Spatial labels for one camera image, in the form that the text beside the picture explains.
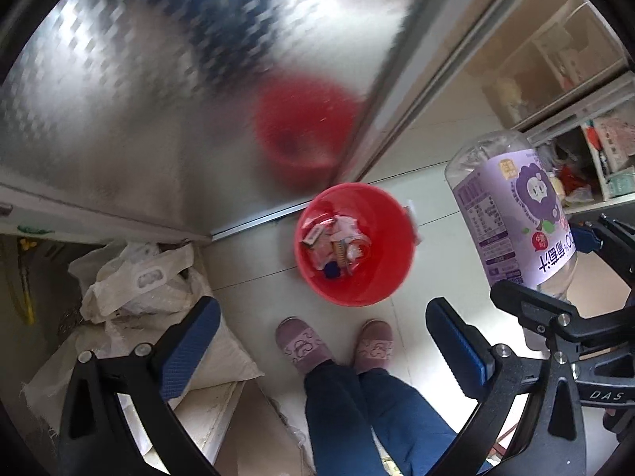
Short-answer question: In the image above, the purple label plastic bottle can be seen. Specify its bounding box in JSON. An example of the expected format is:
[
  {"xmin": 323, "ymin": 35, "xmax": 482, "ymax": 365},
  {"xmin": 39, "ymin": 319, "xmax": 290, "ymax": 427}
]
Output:
[{"xmin": 445, "ymin": 130, "xmax": 579, "ymax": 303}]

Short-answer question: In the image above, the pink slipper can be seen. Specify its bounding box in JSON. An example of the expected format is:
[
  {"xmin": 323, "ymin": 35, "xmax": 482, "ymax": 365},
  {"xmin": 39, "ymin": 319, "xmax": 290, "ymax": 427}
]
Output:
[
  {"xmin": 275, "ymin": 316, "xmax": 334, "ymax": 375},
  {"xmin": 353, "ymin": 320, "xmax": 395, "ymax": 372}
]

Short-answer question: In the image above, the pink right slipper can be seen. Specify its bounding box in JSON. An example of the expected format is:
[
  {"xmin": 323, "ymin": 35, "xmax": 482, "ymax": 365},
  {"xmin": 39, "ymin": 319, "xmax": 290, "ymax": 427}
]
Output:
[{"xmin": 353, "ymin": 320, "xmax": 395, "ymax": 372}]

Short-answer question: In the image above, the pile of mixed wrappers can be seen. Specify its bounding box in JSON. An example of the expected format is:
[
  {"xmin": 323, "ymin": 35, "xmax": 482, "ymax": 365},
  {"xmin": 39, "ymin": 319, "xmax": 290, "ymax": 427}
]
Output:
[{"xmin": 300, "ymin": 214, "xmax": 372, "ymax": 278}]

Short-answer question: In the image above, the pink left slipper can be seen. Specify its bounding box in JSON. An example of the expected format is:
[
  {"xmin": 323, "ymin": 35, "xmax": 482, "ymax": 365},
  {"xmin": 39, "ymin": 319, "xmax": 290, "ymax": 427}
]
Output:
[{"xmin": 275, "ymin": 316, "xmax": 334, "ymax": 375}]

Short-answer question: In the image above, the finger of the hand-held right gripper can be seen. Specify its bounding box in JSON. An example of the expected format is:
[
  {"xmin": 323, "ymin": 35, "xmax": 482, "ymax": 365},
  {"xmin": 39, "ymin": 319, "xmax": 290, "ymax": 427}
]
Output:
[
  {"xmin": 490, "ymin": 280, "xmax": 635, "ymax": 358},
  {"xmin": 577, "ymin": 214, "xmax": 635, "ymax": 288}
]

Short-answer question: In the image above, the red plastic bin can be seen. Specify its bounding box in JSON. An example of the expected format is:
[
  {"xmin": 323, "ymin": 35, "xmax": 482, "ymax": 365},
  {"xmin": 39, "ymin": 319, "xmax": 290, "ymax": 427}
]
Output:
[{"xmin": 294, "ymin": 183, "xmax": 416, "ymax": 307}]

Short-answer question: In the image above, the white storage shelf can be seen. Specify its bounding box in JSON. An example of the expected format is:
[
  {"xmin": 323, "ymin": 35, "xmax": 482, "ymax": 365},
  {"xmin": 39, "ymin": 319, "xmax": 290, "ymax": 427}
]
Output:
[{"xmin": 483, "ymin": 0, "xmax": 635, "ymax": 209}]

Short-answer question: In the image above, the textured metal cabinet door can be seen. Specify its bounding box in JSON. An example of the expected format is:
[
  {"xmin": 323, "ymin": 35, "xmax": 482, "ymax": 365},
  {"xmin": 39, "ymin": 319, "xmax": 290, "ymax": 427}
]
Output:
[{"xmin": 0, "ymin": 0, "xmax": 534, "ymax": 245}]

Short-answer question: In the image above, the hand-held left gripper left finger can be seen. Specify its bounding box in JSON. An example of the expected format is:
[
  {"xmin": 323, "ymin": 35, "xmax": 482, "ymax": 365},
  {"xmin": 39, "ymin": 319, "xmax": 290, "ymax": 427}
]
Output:
[{"xmin": 57, "ymin": 296, "xmax": 221, "ymax": 476}]

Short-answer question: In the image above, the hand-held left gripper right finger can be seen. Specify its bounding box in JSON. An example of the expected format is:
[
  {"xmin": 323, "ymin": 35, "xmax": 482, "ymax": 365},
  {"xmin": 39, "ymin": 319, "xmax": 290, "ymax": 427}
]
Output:
[{"xmin": 425, "ymin": 297, "xmax": 583, "ymax": 476}]

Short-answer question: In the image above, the person's left leg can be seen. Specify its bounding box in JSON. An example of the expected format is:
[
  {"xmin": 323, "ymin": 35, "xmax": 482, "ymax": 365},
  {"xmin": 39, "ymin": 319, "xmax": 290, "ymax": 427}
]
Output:
[{"xmin": 304, "ymin": 359, "xmax": 385, "ymax": 476}]

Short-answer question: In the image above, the yellow hose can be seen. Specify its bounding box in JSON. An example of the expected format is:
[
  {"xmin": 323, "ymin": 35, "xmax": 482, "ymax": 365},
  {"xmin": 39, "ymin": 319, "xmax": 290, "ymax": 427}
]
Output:
[{"xmin": 5, "ymin": 238, "xmax": 38, "ymax": 325}]

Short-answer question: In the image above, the white plastic sack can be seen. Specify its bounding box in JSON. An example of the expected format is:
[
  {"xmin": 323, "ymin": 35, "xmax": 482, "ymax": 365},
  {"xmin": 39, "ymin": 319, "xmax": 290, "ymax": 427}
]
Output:
[{"xmin": 67, "ymin": 240, "xmax": 214, "ymax": 325}]

